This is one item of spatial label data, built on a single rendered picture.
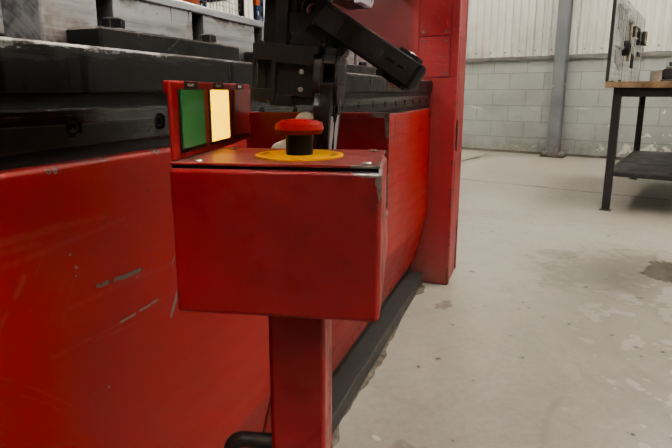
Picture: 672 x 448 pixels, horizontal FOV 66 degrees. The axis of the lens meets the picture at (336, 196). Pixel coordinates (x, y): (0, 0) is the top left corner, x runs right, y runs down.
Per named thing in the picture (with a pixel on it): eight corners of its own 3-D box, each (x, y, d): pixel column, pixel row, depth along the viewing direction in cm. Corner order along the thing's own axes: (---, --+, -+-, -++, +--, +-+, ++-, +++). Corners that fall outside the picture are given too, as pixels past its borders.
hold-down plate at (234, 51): (102, 52, 59) (99, 25, 58) (66, 54, 61) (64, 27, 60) (240, 65, 86) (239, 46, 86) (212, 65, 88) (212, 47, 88)
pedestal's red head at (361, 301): (379, 324, 39) (383, 79, 35) (176, 312, 41) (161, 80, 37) (387, 246, 58) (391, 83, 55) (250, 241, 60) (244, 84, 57)
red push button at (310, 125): (319, 166, 40) (319, 120, 40) (269, 165, 41) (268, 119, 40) (327, 160, 44) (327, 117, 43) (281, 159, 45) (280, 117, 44)
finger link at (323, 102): (315, 154, 52) (321, 66, 51) (332, 156, 52) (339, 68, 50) (306, 160, 48) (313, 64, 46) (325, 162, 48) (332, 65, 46)
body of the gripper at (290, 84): (270, 105, 56) (276, -14, 53) (349, 112, 55) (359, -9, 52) (249, 107, 48) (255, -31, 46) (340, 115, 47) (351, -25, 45)
